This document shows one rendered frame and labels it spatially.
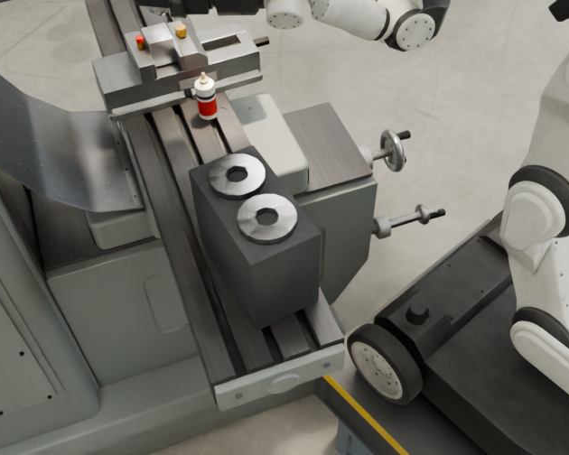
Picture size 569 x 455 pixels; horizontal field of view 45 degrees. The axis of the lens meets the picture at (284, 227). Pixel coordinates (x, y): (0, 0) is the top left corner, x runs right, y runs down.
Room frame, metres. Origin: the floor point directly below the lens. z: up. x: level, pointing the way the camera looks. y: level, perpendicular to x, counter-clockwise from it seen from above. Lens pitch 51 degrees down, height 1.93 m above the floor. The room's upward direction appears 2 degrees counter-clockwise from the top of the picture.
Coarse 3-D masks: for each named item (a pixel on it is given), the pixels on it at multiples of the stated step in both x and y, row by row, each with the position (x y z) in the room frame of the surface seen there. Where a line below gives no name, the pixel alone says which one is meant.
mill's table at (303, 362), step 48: (96, 0) 1.54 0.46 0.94; (144, 144) 1.02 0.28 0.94; (192, 144) 1.04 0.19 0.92; (240, 144) 1.01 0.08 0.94; (192, 240) 0.78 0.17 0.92; (192, 288) 0.66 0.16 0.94; (240, 336) 0.56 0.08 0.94; (288, 336) 0.56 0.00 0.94; (336, 336) 0.56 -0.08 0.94; (240, 384) 0.48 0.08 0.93; (288, 384) 0.50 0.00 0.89
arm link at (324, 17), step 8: (312, 0) 1.13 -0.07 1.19; (320, 0) 1.11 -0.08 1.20; (328, 0) 1.09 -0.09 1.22; (336, 0) 1.09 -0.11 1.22; (312, 8) 1.11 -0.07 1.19; (320, 8) 1.10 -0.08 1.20; (328, 8) 1.08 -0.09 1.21; (336, 8) 1.08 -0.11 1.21; (312, 16) 1.10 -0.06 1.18; (320, 16) 1.08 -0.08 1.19; (328, 16) 1.08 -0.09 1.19; (336, 16) 1.08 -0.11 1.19
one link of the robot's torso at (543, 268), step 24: (528, 192) 0.76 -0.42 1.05; (504, 216) 0.78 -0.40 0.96; (528, 216) 0.74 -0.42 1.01; (552, 216) 0.72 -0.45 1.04; (504, 240) 0.78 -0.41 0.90; (528, 240) 0.73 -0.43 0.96; (552, 240) 0.75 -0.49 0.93; (528, 264) 0.74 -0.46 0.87; (552, 264) 0.73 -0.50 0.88; (528, 288) 0.75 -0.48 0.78; (552, 288) 0.71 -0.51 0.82; (528, 312) 0.72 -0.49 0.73; (552, 312) 0.70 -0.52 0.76
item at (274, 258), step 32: (224, 160) 0.77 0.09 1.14; (256, 160) 0.77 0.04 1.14; (192, 192) 0.76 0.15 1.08; (224, 192) 0.70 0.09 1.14; (256, 192) 0.71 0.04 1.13; (288, 192) 0.71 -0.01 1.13; (224, 224) 0.65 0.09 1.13; (256, 224) 0.63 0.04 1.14; (288, 224) 0.63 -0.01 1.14; (224, 256) 0.66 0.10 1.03; (256, 256) 0.59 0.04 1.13; (288, 256) 0.60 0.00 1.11; (256, 288) 0.57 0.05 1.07; (288, 288) 0.60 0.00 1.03; (256, 320) 0.57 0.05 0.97
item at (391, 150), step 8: (384, 136) 1.31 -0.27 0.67; (392, 136) 1.27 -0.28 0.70; (400, 136) 1.27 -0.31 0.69; (408, 136) 1.28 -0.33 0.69; (384, 144) 1.31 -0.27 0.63; (392, 144) 1.27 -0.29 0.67; (400, 144) 1.25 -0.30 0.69; (360, 152) 1.24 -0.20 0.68; (368, 152) 1.24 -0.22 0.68; (376, 152) 1.26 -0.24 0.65; (384, 152) 1.26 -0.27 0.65; (392, 152) 1.26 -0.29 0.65; (400, 152) 1.23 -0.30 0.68; (368, 160) 1.22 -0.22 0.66; (376, 160) 1.25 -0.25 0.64; (384, 160) 1.29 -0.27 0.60; (392, 160) 1.26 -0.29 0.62; (400, 160) 1.22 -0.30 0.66; (392, 168) 1.24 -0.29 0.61; (400, 168) 1.22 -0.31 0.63
